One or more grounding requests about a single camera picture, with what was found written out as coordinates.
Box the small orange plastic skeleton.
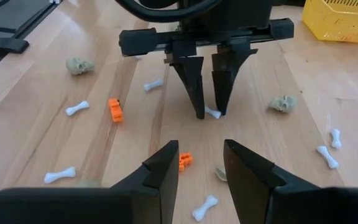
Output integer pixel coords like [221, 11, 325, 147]
[108, 98, 124, 123]

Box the yellow plastic basket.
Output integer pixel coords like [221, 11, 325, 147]
[301, 0, 358, 45]

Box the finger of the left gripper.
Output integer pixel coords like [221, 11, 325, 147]
[165, 55, 206, 120]
[211, 45, 259, 117]

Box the thick black gripper cable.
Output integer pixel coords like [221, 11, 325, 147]
[114, 0, 223, 24]

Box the green skull right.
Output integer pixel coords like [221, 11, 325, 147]
[267, 95, 298, 114]

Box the small white plastic bone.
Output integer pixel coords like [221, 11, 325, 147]
[316, 145, 340, 170]
[65, 100, 91, 117]
[191, 195, 219, 222]
[44, 166, 77, 185]
[204, 106, 223, 120]
[330, 128, 343, 149]
[143, 78, 164, 93]

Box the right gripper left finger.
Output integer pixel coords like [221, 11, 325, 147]
[110, 139, 180, 224]

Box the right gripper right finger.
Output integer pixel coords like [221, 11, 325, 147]
[223, 139, 321, 224]

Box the orange bone centre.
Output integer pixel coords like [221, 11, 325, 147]
[178, 152, 195, 172]

